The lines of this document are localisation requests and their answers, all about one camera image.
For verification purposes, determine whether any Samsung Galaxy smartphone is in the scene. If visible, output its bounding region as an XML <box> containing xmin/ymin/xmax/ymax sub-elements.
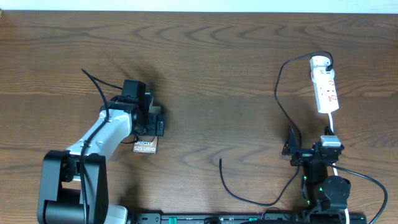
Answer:
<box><xmin>132</xmin><ymin>106</ymin><xmax>165</xmax><ymax>154</ymax></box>

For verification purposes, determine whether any black USB charging cable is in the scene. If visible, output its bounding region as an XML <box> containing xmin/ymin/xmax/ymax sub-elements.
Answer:
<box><xmin>218</xmin><ymin>50</ymin><xmax>335</xmax><ymax>207</ymax></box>

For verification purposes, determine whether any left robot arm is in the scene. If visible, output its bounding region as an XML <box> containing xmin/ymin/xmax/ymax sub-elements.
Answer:
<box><xmin>37</xmin><ymin>93</ymin><xmax>165</xmax><ymax>223</ymax></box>

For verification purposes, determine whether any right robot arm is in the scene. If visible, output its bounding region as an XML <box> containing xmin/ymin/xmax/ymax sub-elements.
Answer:
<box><xmin>282</xmin><ymin>126</ymin><xmax>351</xmax><ymax>223</ymax></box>

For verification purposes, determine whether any white USB charger adapter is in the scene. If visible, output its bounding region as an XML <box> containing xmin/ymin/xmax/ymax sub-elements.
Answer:
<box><xmin>310</xmin><ymin>55</ymin><xmax>331</xmax><ymax>70</ymax></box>

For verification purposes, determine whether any white power strip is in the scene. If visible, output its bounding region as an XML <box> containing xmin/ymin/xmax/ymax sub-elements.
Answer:
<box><xmin>311</xmin><ymin>67</ymin><xmax>339</xmax><ymax>114</ymax></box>

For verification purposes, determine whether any white power strip cord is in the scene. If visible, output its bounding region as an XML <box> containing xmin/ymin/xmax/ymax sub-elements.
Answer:
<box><xmin>327</xmin><ymin>112</ymin><xmax>350</xmax><ymax>224</ymax></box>

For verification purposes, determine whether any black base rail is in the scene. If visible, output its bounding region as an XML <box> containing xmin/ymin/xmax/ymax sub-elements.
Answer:
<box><xmin>133</xmin><ymin>212</ymin><xmax>368</xmax><ymax>224</ymax></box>

